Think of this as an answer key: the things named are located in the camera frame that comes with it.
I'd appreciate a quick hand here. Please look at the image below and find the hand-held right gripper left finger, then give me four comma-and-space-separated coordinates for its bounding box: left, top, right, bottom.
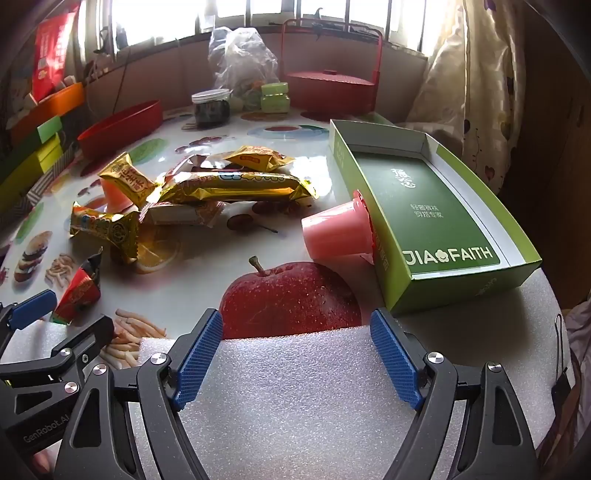
55, 308, 225, 480

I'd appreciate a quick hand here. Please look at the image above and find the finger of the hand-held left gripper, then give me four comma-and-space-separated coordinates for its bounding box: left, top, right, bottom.
0, 290, 58, 344
0, 315, 115, 393

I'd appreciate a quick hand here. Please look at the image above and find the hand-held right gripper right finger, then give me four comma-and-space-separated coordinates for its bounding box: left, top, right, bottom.
369, 308, 539, 480

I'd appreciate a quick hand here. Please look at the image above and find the red black snack packet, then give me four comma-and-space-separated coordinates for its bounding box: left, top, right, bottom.
50, 247, 103, 324

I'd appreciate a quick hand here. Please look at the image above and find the gold red snack packet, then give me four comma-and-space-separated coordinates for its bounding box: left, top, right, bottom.
69, 202, 141, 264

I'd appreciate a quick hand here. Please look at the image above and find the pink jelly cup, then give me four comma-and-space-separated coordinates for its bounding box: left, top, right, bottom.
301, 189, 377, 266
100, 178, 134, 213

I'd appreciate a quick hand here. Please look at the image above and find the white nougat bar packet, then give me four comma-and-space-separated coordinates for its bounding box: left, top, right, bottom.
139, 200, 225, 228

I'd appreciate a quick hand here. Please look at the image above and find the gold square snack packet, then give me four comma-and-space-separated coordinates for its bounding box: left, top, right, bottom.
98, 152, 160, 208

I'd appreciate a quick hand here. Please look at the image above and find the green cardboard box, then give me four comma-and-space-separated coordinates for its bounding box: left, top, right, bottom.
329, 119, 543, 313

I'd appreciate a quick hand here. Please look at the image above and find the long gold snack packet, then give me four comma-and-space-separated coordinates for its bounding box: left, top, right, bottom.
154, 171, 319, 206

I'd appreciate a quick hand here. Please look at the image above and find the small gold orange snack packet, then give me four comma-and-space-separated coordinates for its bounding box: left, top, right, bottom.
224, 145, 295, 172

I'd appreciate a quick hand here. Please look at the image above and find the white foam sheet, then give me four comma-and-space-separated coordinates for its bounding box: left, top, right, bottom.
0, 265, 578, 480

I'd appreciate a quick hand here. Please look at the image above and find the small green box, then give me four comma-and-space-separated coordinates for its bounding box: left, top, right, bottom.
37, 115, 63, 141

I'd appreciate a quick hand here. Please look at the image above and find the red oval tray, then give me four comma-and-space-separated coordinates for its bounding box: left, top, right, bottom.
76, 100, 163, 160

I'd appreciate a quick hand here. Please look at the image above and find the dark jar with white lid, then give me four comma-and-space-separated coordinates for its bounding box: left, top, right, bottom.
191, 89, 232, 130

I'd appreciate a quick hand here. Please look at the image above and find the red printed bag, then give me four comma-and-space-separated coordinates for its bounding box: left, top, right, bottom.
31, 11, 79, 102

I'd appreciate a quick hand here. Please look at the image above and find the green glass jar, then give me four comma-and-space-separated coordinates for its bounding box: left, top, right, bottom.
260, 82, 291, 114

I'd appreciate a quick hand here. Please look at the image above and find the cream patterned curtain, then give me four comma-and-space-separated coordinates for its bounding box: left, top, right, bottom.
406, 0, 527, 195

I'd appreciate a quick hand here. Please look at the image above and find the clear plastic bag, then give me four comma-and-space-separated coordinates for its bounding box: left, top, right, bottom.
208, 27, 280, 112

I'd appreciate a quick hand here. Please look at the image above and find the black tag strap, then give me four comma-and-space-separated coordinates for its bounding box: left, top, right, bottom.
551, 314, 575, 416

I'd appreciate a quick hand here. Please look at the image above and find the red basket with handle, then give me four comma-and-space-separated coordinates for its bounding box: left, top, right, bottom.
278, 19, 384, 114

